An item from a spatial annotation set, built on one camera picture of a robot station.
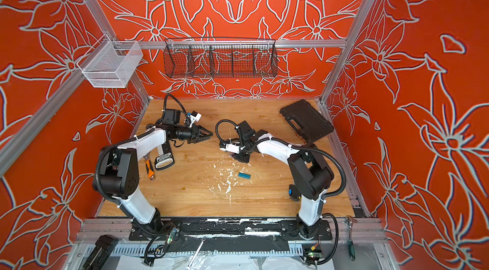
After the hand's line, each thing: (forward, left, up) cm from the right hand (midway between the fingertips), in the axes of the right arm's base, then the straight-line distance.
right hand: (236, 150), depth 90 cm
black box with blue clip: (-19, -26, -4) cm, 32 cm away
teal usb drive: (-10, -4, -6) cm, 12 cm away
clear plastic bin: (+32, +63, +28) cm, 76 cm away
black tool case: (+18, -40, -2) cm, 44 cm away
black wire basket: (+42, +9, +25) cm, 50 cm away
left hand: (+3, +12, +8) cm, 15 cm away
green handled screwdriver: (-37, -44, -5) cm, 58 cm away
